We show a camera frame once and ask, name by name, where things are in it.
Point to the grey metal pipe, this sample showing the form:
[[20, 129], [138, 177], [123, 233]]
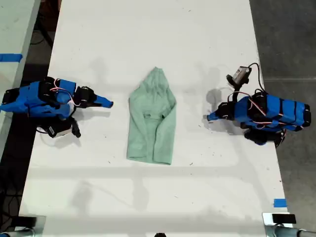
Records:
[[17, 233], [293, 232]]

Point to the black camera stalk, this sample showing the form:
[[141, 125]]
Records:
[[236, 93], [76, 127]]

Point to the long blue tape strip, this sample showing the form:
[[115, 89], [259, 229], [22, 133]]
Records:
[[11, 57]]

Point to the metal table clamp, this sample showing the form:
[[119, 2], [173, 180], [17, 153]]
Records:
[[267, 222], [40, 223]]

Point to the pale green T-shirt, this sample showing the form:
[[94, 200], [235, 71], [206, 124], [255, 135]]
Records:
[[150, 128]]

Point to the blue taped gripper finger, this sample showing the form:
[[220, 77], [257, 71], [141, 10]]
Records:
[[105, 104], [105, 99], [214, 118], [214, 113]]

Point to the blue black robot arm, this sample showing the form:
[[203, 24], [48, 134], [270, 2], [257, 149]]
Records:
[[274, 112], [34, 101]]

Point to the white side table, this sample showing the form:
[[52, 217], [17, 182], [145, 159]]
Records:
[[14, 29]]

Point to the black and white camera box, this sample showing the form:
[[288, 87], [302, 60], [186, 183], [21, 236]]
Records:
[[240, 74], [60, 129]]

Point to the short blue tape piece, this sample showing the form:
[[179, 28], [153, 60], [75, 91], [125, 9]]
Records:
[[280, 203]]

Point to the small black box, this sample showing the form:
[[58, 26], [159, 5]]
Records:
[[284, 218], [27, 220]]

